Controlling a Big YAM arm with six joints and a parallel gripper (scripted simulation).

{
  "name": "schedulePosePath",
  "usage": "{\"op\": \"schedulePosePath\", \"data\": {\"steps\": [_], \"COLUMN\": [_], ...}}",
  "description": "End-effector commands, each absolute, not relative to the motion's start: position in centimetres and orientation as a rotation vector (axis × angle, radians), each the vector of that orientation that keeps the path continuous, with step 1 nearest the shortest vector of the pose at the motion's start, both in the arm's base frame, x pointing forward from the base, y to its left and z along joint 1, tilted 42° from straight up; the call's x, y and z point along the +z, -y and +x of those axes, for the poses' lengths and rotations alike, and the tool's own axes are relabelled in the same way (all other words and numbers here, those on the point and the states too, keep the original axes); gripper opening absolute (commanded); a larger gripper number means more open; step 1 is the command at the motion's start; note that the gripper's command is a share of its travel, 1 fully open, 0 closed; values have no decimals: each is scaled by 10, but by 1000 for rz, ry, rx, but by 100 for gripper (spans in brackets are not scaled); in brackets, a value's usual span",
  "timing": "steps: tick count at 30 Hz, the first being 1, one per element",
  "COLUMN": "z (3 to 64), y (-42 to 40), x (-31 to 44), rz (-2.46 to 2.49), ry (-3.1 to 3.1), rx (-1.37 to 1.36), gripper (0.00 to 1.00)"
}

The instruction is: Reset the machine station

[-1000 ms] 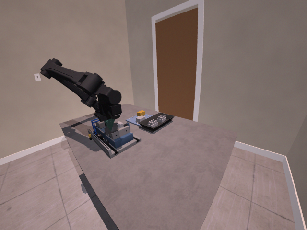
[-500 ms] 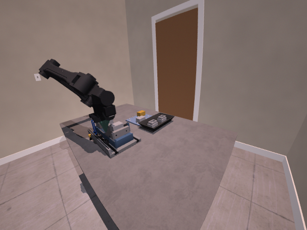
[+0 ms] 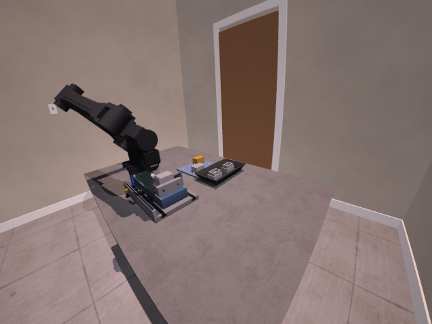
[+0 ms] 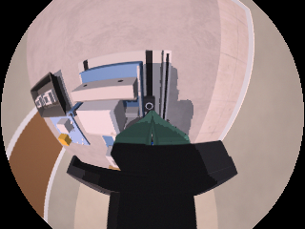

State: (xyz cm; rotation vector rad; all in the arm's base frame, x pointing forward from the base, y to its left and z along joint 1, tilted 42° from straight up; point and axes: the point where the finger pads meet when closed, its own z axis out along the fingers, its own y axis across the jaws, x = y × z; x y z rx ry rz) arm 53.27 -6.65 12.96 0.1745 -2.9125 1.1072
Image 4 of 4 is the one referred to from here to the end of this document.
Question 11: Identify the yellow block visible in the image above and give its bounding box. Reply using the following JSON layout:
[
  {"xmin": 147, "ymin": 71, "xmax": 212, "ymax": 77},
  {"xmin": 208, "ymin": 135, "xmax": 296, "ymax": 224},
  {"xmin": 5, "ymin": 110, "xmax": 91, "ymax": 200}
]
[{"xmin": 58, "ymin": 134, "xmax": 71, "ymax": 146}]

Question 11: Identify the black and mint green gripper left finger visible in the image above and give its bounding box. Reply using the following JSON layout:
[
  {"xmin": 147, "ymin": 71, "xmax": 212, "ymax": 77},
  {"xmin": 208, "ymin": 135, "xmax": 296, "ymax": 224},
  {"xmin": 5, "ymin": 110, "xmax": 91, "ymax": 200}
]
[{"xmin": 113, "ymin": 111, "xmax": 153, "ymax": 145}]

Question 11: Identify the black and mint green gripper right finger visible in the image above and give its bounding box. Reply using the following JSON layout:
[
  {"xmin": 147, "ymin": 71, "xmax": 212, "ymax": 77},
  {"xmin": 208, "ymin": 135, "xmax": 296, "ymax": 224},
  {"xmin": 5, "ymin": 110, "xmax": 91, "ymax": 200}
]
[{"xmin": 152, "ymin": 111, "xmax": 191, "ymax": 145}]

